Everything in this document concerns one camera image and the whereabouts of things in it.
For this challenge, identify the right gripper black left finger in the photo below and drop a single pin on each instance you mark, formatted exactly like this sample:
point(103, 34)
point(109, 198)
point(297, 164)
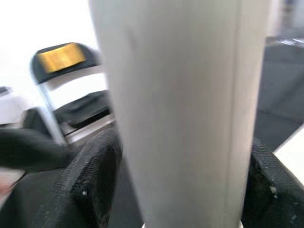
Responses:
point(90, 180)

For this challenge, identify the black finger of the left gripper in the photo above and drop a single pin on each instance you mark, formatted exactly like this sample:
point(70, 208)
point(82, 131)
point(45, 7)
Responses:
point(31, 152)

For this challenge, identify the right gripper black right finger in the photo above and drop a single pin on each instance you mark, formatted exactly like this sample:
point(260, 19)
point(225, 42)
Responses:
point(273, 194)

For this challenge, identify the white plastic table leg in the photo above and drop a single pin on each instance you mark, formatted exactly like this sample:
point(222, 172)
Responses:
point(178, 95)

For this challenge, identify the black folding chair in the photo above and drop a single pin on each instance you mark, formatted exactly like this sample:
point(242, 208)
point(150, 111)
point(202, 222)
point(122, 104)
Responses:
point(90, 104)

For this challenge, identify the yellow ribbed cushion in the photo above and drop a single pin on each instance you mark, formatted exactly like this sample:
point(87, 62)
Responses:
point(61, 58)

